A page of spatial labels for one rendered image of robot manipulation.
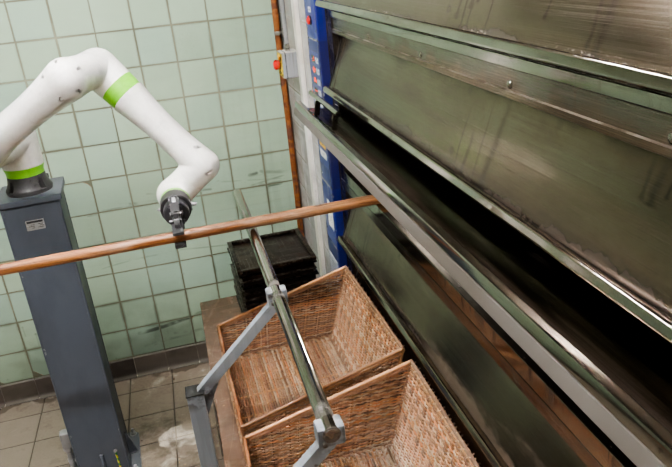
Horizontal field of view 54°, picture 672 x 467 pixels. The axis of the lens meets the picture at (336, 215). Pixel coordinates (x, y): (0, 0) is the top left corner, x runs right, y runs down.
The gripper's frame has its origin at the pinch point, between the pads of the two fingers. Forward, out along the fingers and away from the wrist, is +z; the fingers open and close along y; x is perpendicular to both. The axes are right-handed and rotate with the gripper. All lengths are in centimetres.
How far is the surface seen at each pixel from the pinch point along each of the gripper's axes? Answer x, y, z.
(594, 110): -56, -46, 97
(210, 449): 2, 40, 39
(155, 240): 6.2, -0.6, 1.7
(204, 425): 2, 33, 39
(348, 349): -46, 56, -11
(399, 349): -52, 34, 25
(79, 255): 25.6, -0.4, 1.8
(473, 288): -41, -22, 93
